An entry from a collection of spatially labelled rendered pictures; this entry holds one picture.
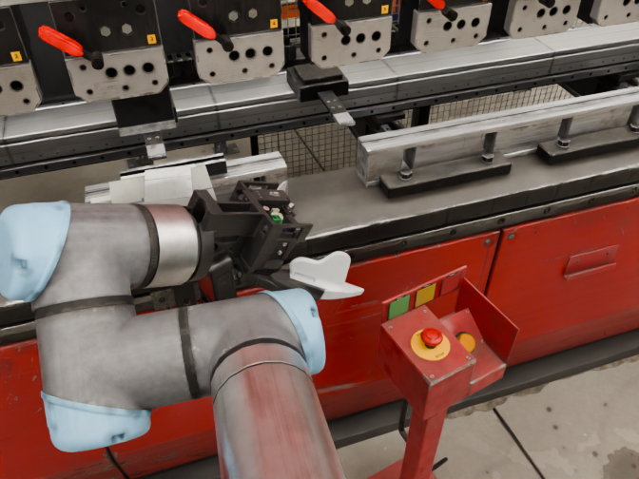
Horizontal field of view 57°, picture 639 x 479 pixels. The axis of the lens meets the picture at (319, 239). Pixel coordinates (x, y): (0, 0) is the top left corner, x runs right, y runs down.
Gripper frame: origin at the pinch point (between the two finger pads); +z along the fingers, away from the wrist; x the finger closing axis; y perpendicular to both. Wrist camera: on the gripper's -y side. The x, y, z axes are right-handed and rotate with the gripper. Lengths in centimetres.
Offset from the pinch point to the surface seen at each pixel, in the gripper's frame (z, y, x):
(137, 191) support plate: 2, -26, 45
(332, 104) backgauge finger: 45, -6, 52
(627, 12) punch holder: 81, 38, 24
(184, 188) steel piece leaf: 8.7, -21.9, 40.7
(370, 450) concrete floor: 83, -93, 8
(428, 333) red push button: 39.3, -21.8, -0.9
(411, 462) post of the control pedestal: 63, -65, -8
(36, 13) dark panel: 0, -21, 105
